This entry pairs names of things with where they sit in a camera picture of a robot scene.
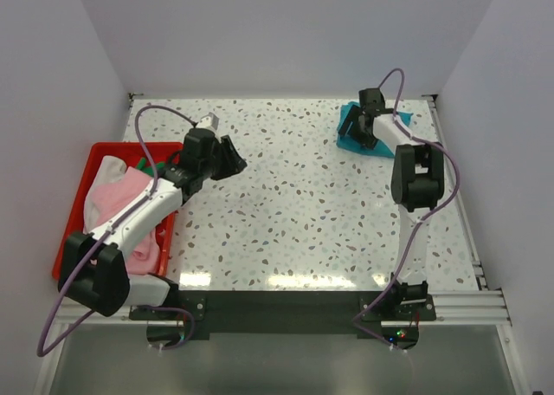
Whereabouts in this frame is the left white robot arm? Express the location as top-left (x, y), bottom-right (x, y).
top-left (58, 128), bottom-right (247, 319)

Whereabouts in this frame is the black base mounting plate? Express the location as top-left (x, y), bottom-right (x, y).
top-left (129, 290), bottom-right (437, 344)

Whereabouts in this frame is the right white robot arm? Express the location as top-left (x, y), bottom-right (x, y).
top-left (338, 87), bottom-right (445, 320)

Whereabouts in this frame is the white t shirt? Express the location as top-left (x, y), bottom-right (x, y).
top-left (83, 155), bottom-right (127, 233)

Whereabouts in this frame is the pink t shirt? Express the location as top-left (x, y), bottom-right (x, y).
top-left (83, 168), bottom-right (160, 275)

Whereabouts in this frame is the red plastic bin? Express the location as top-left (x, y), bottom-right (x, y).
top-left (51, 142), bottom-right (176, 280)

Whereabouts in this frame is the green and red garment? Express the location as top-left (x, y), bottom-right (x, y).
top-left (134, 157), bottom-right (165, 177)

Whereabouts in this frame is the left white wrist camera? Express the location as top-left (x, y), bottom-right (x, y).
top-left (196, 113), bottom-right (219, 133)

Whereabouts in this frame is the teal t shirt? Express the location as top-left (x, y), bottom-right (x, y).
top-left (336, 102), bottom-right (422, 159)

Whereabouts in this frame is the aluminium frame rail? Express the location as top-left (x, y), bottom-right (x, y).
top-left (55, 290), bottom-right (512, 326)

